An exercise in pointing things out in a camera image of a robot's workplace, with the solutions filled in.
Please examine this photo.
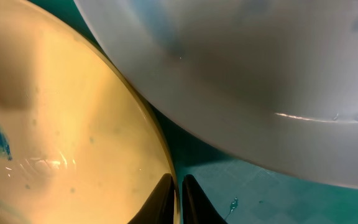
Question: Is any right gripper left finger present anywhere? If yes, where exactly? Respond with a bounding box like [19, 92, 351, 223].
[128, 173, 175, 224]

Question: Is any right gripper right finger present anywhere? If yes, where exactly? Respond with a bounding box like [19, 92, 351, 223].
[182, 174, 227, 224]

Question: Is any yellow-green plate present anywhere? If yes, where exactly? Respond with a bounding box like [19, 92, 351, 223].
[0, 1, 180, 224]

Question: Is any teal plastic tray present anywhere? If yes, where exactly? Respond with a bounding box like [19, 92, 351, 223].
[37, 1, 358, 223]

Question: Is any light blue plate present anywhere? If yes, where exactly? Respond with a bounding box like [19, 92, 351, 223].
[76, 0, 358, 189]

